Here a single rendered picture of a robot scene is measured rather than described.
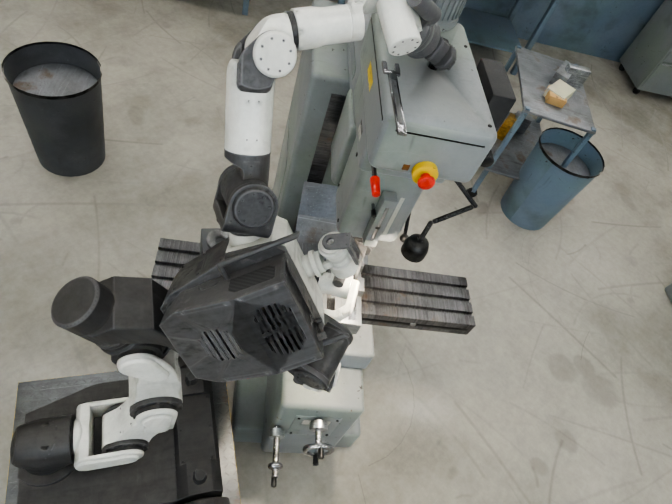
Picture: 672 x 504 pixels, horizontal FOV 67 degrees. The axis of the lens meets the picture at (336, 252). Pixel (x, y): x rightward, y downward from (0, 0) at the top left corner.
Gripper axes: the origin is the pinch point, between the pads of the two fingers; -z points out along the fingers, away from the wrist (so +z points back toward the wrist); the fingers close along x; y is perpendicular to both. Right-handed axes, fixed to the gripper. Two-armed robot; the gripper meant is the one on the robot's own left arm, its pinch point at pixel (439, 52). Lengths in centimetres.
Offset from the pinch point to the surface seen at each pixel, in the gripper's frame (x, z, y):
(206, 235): -31, -9, -90
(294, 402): 25, -33, -121
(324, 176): -35, -55, -62
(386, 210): 10.2, -14.3, -39.7
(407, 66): -2.1, 4.2, -6.6
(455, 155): 20.5, 2.6, -13.9
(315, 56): -51, -29, -26
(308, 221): -29, -58, -81
